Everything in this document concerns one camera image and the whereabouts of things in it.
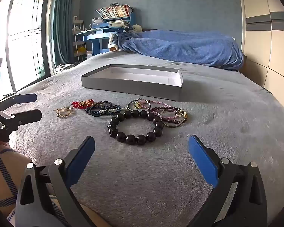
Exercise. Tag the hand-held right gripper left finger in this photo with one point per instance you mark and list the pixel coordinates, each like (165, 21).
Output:
(81, 160)

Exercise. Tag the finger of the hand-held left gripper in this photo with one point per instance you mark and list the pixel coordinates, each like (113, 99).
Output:
(26, 98)
(28, 117)

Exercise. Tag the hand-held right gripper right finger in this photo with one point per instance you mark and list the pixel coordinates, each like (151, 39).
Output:
(202, 160)

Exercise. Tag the thin silver bangle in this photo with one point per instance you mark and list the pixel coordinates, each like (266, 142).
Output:
(166, 124)

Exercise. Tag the silver bangle with gold charm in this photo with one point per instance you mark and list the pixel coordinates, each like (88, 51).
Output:
(130, 104)

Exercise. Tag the grey cardboard box tray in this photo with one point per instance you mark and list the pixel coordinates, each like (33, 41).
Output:
(132, 85)

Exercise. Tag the grey bed blanket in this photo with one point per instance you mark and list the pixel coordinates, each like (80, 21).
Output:
(227, 123)

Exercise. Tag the white object on floor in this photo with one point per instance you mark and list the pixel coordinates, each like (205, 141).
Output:
(61, 67)

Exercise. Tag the plaid beige blue clothing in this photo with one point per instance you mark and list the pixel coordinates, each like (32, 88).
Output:
(4, 177)

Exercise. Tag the glass balcony door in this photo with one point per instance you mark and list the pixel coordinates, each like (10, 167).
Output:
(21, 40)

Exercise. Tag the yellow toy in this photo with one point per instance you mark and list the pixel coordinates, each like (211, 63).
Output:
(81, 50)

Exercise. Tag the teal curtain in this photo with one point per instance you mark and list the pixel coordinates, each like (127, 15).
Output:
(61, 28)

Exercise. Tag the blue desk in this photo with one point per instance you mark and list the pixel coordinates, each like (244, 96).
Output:
(97, 39)

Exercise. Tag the blue blanket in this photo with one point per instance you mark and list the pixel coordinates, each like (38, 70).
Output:
(179, 47)

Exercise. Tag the stack of papers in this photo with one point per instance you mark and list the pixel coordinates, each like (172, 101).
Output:
(118, 24)

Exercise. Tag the row of books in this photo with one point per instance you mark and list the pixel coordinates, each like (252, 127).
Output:
(113, 11)

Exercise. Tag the white plush toy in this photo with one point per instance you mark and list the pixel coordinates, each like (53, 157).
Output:
(137, 28)

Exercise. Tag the beige wardrobe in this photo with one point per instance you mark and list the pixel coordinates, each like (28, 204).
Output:
(258, 40)

